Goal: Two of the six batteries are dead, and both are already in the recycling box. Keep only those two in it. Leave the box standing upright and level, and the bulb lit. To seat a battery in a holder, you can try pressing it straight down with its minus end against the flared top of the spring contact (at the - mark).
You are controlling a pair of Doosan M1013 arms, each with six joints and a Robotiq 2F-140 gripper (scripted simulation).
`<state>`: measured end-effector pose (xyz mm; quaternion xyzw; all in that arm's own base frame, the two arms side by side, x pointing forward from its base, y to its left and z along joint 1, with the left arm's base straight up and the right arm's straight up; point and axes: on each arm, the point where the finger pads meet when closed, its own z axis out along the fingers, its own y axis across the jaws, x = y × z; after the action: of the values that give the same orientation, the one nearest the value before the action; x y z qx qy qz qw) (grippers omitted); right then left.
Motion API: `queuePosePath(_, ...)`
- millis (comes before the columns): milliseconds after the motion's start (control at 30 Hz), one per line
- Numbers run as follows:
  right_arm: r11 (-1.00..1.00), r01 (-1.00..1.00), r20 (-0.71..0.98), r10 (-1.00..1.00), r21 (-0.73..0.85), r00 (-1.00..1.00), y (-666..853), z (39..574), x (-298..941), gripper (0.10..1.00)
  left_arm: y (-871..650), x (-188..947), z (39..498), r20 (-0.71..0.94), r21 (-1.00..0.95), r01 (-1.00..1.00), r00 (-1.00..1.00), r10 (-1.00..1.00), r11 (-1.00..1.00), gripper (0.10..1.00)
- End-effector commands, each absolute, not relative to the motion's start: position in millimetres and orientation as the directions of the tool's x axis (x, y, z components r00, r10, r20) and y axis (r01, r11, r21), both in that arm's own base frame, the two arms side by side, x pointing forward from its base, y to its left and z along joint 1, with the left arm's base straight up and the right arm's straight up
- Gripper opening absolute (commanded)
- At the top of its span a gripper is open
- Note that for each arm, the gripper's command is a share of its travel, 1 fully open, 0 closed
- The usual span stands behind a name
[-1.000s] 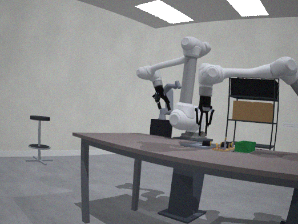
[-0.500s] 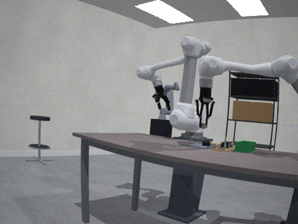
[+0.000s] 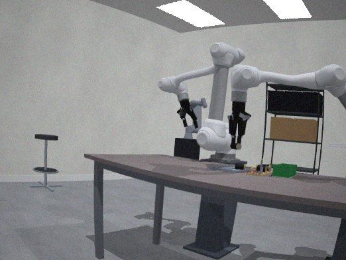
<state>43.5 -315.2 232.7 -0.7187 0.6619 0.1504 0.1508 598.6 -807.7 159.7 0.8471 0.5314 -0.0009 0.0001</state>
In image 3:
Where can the green box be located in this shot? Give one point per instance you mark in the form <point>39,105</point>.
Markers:
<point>284,170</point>

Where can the yellow battery holder board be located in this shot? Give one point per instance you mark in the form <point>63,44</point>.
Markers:
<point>260,172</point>

